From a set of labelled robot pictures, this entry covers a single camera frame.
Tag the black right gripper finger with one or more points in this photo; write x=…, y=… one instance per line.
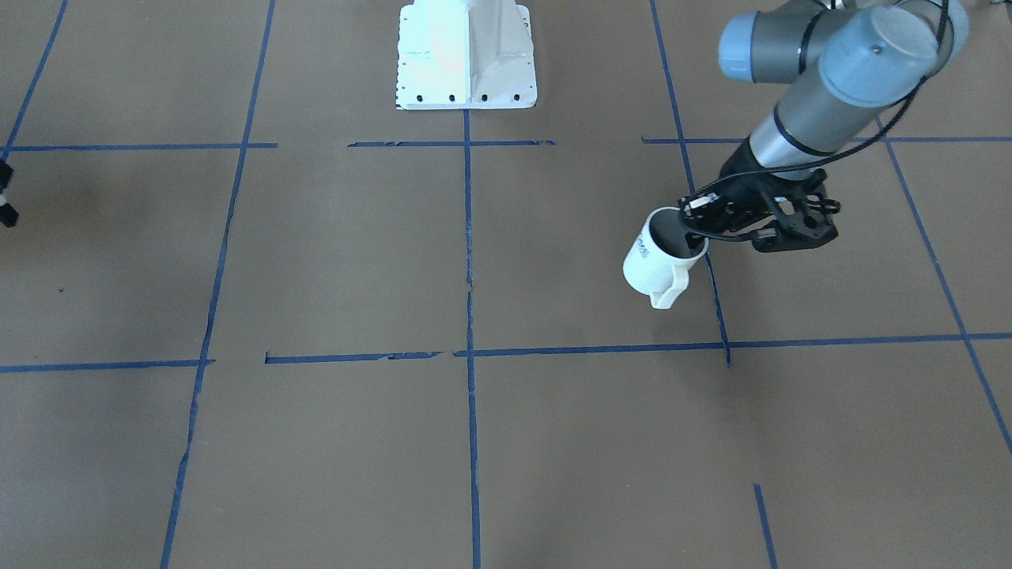
x=9, y=215

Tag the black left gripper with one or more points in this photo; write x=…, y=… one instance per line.
x=742, y=183

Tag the white ribbed HOME mug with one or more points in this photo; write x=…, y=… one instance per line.
x=661, y=257

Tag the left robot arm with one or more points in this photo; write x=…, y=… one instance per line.
x=842, y=67

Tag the brown paper table cover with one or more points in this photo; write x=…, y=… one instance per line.
x=254, y=316

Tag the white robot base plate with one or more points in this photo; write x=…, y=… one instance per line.
x=465, y=55

